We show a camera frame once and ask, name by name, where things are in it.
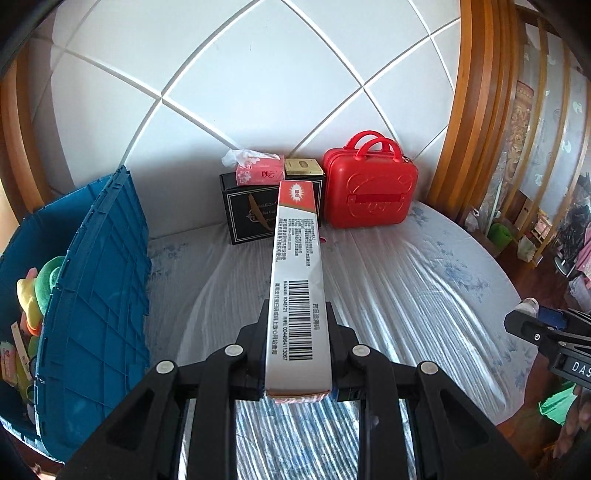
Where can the green plastic bag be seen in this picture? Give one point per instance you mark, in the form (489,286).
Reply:
(556,408)

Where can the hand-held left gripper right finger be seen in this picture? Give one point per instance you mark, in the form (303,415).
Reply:
(346,369)

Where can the white plastic bag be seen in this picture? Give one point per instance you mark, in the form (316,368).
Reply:
(471,222)

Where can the person's right hand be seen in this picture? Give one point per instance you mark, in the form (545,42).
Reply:
(577,415)

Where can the yellow and green plush toy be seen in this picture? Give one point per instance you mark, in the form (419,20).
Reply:
(39,295)

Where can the small white and red box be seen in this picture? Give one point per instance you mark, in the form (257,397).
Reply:
(21,348)

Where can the wooden headboard pillar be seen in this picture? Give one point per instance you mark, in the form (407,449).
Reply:
(485,92)
(14,138)

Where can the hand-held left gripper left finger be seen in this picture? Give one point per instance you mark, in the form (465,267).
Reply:
(249,364)

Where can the gold flat box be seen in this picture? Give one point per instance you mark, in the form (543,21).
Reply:
(302,167)

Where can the pile of clothes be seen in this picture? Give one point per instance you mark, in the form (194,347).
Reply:
(575,244)

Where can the black cardboard box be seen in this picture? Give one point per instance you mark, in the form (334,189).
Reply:
(244,212)

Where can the red hard-shell suitcase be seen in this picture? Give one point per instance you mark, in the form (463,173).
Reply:
(369,194)

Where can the white pocket tissue packet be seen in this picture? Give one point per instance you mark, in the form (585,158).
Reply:
(7,364)

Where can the white tube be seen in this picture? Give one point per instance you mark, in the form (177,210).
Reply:
(528,305)

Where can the white padded headboard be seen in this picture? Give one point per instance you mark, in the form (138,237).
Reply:
(277,69)

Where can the pale green bag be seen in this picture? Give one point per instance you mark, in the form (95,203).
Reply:
(526,249)

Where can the blue plastic crate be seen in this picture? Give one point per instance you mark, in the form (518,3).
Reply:
(106,314)

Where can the bed with blue floral sheet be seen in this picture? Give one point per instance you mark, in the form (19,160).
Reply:
(415,286)

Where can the green bin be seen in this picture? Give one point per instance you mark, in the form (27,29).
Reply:
(501,233)

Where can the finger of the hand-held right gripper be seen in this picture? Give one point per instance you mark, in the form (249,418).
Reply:
(551,318)
(531,328)

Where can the pink tissue pack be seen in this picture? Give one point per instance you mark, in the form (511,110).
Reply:
(261,171)

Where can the long white toothpaste box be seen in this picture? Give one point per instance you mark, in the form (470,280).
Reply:
(298,300)

